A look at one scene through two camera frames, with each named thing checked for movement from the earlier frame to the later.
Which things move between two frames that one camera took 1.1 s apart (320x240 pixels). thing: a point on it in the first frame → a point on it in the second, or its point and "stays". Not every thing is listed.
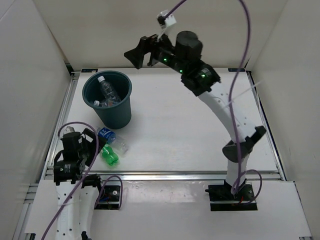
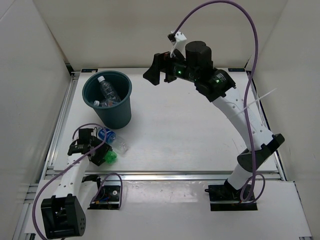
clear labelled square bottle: x=107 y=103 stays
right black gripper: x=145 y=45 → x=162 y=62
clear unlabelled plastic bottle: x=108 y=91 stays
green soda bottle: x=109 y=155 stays
